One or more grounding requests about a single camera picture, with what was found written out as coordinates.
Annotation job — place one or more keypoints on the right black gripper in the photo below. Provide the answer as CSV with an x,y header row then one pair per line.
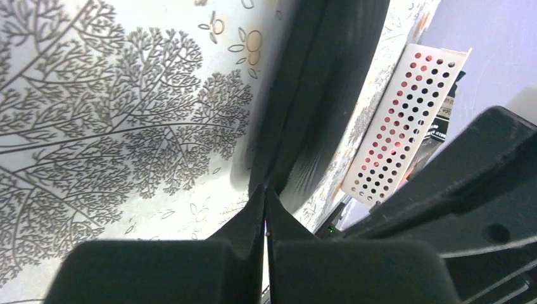
x,y
475,203

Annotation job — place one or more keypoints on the dark items in bin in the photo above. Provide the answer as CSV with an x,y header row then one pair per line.
x,y
436,134

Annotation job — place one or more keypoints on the white storage bin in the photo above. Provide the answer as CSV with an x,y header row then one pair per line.
x,y
414,96

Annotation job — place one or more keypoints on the black glasses case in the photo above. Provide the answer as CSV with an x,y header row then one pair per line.
x,y
322,70

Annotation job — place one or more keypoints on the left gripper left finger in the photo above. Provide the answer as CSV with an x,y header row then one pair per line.
x,y
226,267

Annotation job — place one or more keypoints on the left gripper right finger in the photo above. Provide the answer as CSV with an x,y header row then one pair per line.
x,y
306,269

